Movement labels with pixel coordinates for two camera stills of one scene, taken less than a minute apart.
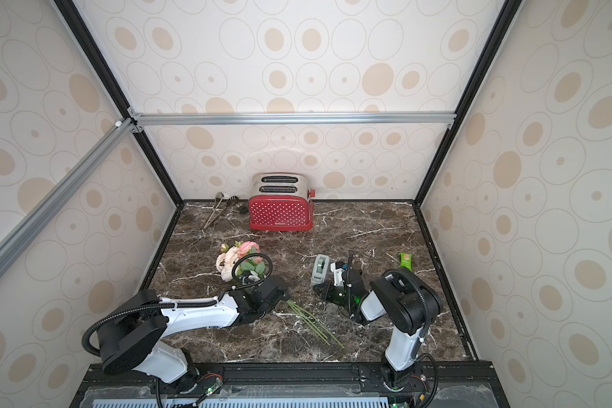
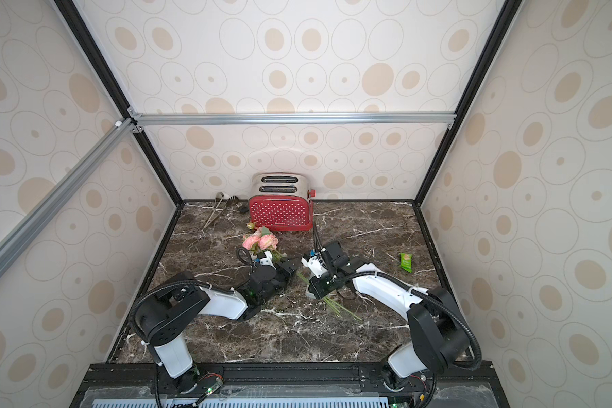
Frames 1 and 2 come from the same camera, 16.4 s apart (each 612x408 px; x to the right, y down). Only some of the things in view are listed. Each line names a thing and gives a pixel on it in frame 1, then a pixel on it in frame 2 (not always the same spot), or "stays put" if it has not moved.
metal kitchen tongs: (231, 201) stays put
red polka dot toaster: (280, 201) stays put
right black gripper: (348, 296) → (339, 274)
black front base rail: (472, 385) stays put
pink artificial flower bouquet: (244, 260) → (257, 239)
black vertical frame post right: (506, 15) stays put
